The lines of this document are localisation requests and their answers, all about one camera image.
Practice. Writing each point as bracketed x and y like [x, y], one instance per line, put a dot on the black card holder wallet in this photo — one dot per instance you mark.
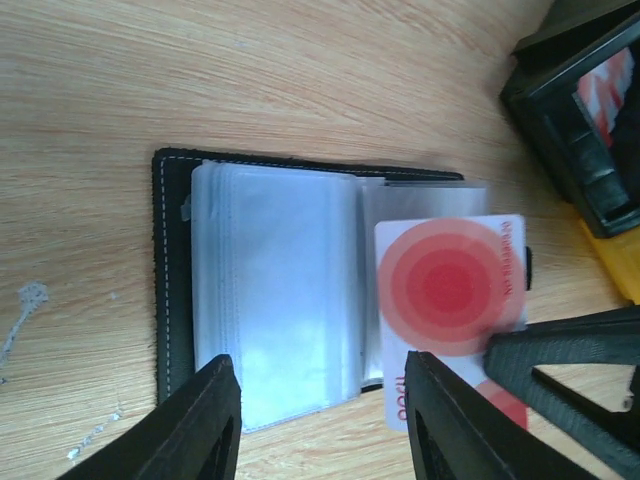
[272, 261]

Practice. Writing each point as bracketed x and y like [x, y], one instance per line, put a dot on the red circle white card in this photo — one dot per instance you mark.
[445, 285]

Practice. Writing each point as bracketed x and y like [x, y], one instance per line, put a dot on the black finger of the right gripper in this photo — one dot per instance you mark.
[518, 362]

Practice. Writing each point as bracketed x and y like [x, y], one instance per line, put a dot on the red striped card in tray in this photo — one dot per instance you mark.
[603, 90]

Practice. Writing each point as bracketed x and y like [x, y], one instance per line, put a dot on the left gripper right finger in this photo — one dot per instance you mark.
[456, 433]

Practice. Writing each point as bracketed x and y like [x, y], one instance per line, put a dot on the yellow tray middle compartment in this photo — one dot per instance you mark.
[621, 257]

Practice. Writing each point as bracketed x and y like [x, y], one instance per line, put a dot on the black tray left compartment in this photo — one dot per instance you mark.
[542, 100]

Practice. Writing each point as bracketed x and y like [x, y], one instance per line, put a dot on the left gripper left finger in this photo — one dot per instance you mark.
[194, 434]

